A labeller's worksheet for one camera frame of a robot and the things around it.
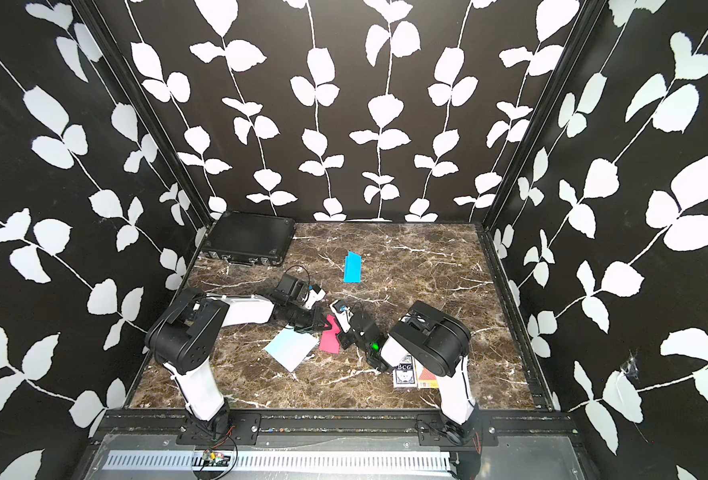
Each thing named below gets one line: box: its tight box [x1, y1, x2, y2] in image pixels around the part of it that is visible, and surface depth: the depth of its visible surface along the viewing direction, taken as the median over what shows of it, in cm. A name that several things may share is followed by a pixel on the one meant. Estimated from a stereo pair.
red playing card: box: [418, 366, 439, 389], surface depth 82 cm
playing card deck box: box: [393, 355, 418, 389], surface depth 83 cm
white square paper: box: [264, 328, 319, 373], surface depth 90 cm
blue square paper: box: [343, 251, 363, 284], surface depth 107 cm
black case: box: [202, 211, 296, 265], surface depth 117 cm
